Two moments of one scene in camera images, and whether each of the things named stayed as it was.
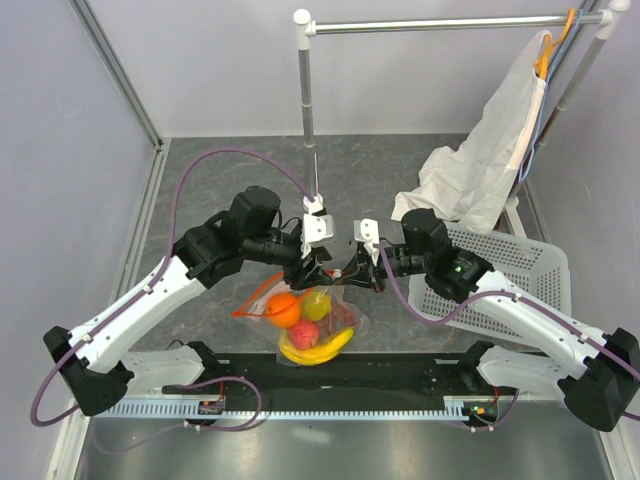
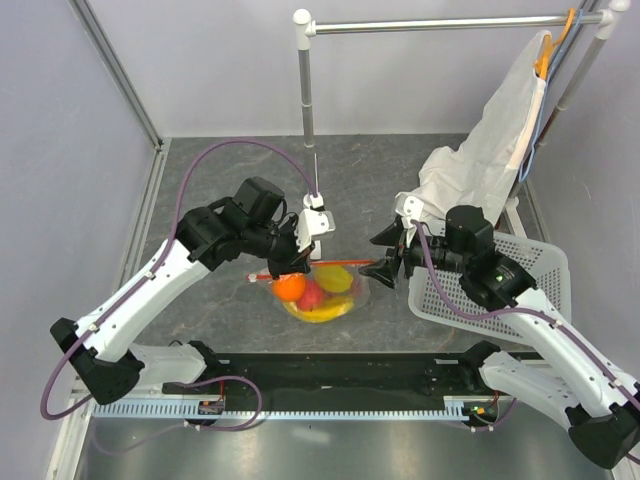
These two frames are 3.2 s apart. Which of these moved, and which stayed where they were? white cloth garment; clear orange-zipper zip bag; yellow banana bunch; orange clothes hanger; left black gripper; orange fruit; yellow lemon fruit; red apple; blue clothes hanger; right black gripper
Moved: yellow banana bunch; left black gripper; orange fruit; right black gripper; clear orange-zipper zip bag; red apple; yellow lemon fruit
Stayed: white cloth garment; orange clothes hanger; blue clothes hanger
